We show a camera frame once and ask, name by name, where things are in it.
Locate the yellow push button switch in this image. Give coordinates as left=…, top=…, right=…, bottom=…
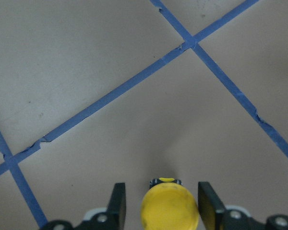
left=141, top=177, right=199, bottom=230

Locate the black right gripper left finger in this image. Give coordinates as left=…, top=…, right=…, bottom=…
left=107, top=183, right=126, bottom=230

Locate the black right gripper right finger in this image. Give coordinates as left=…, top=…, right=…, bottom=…
left=198, top=182, right=226, bottom=230

